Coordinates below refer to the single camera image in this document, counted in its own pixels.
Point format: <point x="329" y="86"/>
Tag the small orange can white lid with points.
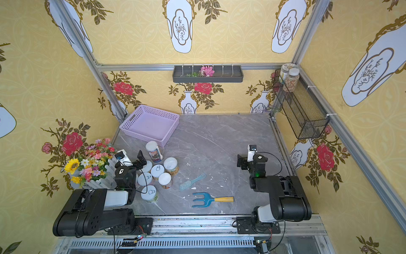
<point x="165" y="180"/>

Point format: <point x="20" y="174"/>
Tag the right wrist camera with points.
<point x="252" y="150"/>

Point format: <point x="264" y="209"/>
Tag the pull-tab can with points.
<point x="157" y="171"/>
<point x="149" y="194"/>
<point x="147" y="168"/>
<point x="145" y="179"/>

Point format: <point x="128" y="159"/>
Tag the pull-tab can front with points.
<point x="149" y="194"/>

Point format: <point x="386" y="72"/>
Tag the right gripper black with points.
<point x="241" y="162"/>

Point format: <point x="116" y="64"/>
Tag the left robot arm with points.
<point x="88" y="211"/>

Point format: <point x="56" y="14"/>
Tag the teal brush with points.
<point x="188" y="184"/>

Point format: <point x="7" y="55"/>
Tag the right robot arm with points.
<point x="287" y="199"/>

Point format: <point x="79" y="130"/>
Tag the pink artificial flower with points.
<point x="207" y="71"/>

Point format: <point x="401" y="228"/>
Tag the green label can white lid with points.
<point x="171" y="166"/>

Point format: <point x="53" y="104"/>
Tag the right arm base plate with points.
<point x="253" y="226"/>

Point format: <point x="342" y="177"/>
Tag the pull-tab can centre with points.
<point x="157" y="171"/>

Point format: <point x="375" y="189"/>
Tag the black wire basket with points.
<point x="304" y="112"/>

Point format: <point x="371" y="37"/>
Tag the aluminium rail frame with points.
<point x="192" y="233"/>

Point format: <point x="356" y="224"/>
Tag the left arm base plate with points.
<point x="134" y="226"/>

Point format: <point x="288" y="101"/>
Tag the grey wall shelf tray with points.
<point x="218" y="73"/>

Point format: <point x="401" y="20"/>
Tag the purple plastic basket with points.
<point x="150" y="124"/>

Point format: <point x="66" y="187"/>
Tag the teal garden fork yellow handle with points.
<point x="207" y="199"/>

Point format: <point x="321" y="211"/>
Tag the flower pot white fence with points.
<point x="93" y="170"/>

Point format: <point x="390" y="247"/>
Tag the tall can with spoon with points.
<point x="154" y="151"/>

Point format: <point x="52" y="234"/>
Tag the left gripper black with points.
<point x="137" y="163"/>

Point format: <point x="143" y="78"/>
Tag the glass jar patterned lid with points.
<point x="284" y="71"/>

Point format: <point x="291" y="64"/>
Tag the glass jar white lid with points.
<point x="291" y="80"/>

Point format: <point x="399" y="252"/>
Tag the pull-tab can middle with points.
<point x="145" y="179"/>

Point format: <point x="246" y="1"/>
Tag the pull-tab can left back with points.
<point x="147" y="168"/>

